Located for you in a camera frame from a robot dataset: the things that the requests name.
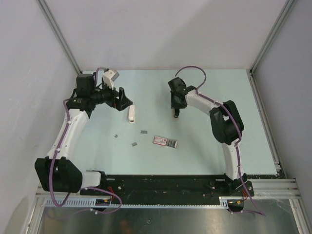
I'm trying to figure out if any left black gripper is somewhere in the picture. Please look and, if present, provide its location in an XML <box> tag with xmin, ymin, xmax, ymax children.
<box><xmin>90</xmin><ymin>79</ymin><xmax>132</xmax><ymax>111</ymax></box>

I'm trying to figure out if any white stapler top cover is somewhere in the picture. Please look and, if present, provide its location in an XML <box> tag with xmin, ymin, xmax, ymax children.
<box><xmin>128</xmin><ymin>105</ymin><xmax>136</xmax><ymax>124</ymax></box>

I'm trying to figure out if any red white staple box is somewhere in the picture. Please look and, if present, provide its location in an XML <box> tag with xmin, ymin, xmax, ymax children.
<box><xmin>153</xmin><ymin>136</ymin><xmax>178</xmax><ymax>148</ymax></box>

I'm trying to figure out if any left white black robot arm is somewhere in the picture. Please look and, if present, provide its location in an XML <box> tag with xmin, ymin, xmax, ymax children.
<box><xmin>35</xmin><ymin>69</ymin><xmax>133</xmax><ymax>195</ymax></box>

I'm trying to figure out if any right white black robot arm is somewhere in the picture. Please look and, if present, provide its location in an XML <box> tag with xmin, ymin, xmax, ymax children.
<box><xmin>168</xmin><ymin>77</ymin><xmax>244</xmax><ymax>195</ymax></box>

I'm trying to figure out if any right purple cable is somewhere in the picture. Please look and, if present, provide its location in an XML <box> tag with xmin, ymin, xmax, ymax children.
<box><xmin>175</xmin><ymin>65</ymin><xmax>266</xmax><ymax>216</ymax></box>

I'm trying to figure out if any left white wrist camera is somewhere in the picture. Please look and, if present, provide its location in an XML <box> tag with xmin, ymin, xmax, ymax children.
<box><xmin>102</xmin><ymin>69</ymin><xmax>119</xmax><ymax>90</ymax></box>

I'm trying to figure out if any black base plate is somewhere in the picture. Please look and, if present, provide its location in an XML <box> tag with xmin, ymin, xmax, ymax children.
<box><xmin>80</xmin><ymin>174</ymin><xmax>254</xmax><ymax>205</ymax></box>

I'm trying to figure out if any right aluminium corner post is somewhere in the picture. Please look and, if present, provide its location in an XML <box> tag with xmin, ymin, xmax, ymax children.
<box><xmin>250</xmin><ymin>0</ymin><xmax>297</xmax><ymax>74</ymax></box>

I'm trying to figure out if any aluminium corner post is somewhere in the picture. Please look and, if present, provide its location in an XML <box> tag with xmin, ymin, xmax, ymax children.
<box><xmin>36</xmin><ymin>0</ymin><xmax>82</xmax><ymax>74</ymax></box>
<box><xmin>250</xmin><ymin>0</ymin><xmax>297</xmax><ymax>74</ymax></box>

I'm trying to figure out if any grey slotted cable duct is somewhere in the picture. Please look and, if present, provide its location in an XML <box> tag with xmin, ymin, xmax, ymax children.
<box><xmin>43</xmin><ymin>196</ymin><xmax>231</xmax><ymax>209</ymax></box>

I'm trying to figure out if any left aluminium corner post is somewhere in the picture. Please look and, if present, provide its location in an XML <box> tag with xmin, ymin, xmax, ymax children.
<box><xmin>36</xmin><ymin>0</ymin><xmax>82</xmax><ymax>74</ymax></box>

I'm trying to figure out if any aluminium frame rail front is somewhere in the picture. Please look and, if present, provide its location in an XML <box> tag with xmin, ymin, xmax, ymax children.
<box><xmin>36</xmin><ymin>178</ymin><xmax>299</xmax><ymax>198</ymax></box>

